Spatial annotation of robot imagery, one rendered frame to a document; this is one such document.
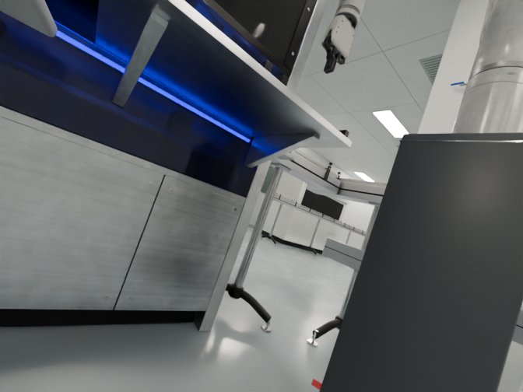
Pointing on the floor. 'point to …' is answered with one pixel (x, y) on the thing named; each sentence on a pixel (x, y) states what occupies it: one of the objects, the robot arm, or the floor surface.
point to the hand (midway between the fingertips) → (330, 66)
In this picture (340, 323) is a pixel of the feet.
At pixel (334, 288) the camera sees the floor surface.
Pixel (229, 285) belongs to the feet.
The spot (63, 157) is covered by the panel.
